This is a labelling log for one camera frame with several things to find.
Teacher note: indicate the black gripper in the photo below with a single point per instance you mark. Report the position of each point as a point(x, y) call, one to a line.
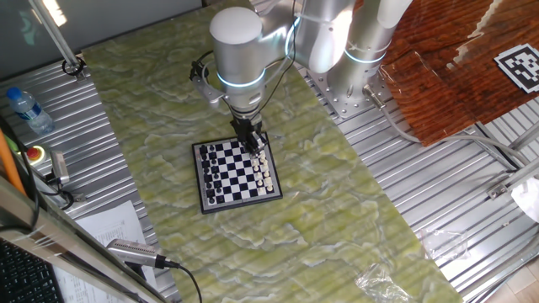
point(246, 128)

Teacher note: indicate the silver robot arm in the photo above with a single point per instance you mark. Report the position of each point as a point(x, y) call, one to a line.
point(240, 50)

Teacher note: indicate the black white magnetic chessboard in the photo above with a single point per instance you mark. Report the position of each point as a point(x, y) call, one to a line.
point(236, 177)

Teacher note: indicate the white chess king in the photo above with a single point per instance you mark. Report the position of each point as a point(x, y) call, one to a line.
point(264, 160)

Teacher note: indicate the white chess queen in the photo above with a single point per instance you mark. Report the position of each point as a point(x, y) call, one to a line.
point(265, 167)

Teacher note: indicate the white chess knight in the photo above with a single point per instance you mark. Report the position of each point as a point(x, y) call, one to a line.
point(268, 180)

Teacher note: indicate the white chess rook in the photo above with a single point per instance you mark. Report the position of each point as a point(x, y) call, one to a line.
point(270, 187)

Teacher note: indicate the black chess rook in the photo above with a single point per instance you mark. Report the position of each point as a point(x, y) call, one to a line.
point(203, 149)
point(211, 200)

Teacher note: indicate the black chess knight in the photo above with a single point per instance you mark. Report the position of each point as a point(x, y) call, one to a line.
point(209, 193)
point(204, 156)

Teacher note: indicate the black chess bishop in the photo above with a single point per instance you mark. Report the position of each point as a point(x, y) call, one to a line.
point(205, 164)
point(209, 185)

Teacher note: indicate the black chess king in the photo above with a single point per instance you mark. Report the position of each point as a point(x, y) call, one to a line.
point(206, 171)

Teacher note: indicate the black chess queen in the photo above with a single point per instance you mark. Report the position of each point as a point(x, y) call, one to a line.
point(207, 178)

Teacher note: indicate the green marble pattern mat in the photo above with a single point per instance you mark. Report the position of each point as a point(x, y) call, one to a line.
point(295, 231)

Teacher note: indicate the printed paper sheet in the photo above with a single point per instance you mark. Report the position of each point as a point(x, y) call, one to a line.
point(113, 227)

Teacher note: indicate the clear plastic bag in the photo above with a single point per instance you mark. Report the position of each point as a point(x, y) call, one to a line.
point(446, 244)
point(381, 286)

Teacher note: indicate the gray control box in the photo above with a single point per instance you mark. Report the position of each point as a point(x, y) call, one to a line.
point(60, 167)

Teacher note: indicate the brown wood pattern mat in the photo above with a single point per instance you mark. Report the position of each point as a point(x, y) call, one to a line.
point(442, 42)

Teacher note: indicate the red yellow emergency stop button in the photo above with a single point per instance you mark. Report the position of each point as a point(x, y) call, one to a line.
point(34, 153)

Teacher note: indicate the clear water bottle blue cap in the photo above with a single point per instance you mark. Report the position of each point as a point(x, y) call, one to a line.
point(29, 111)

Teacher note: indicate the silver metal pole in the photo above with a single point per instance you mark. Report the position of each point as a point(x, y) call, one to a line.
point(54, 33)

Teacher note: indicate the orange pole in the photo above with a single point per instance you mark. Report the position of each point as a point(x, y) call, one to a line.
point(9, 164)

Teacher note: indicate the black keyboard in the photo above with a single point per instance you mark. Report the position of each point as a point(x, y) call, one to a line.
point(25, 278)

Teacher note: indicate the black white fiducial marker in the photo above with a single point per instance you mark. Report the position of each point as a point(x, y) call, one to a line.
point(522, 67)

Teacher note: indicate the white plastic bag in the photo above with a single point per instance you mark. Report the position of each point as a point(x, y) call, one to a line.
point(528, 200)

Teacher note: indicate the silver camera bracket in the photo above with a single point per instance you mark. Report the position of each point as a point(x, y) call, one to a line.
point(208, 90)

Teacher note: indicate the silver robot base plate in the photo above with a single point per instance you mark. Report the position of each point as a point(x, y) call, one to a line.
point(337, 105)

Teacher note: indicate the silver camera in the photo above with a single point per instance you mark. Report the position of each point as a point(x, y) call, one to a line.
point(135, 252)

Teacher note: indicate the metal frame beam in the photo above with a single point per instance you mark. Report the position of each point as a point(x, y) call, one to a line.
point(63, 248)

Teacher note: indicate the aluminium frame bar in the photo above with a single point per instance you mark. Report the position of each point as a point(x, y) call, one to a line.
point(516, 183)

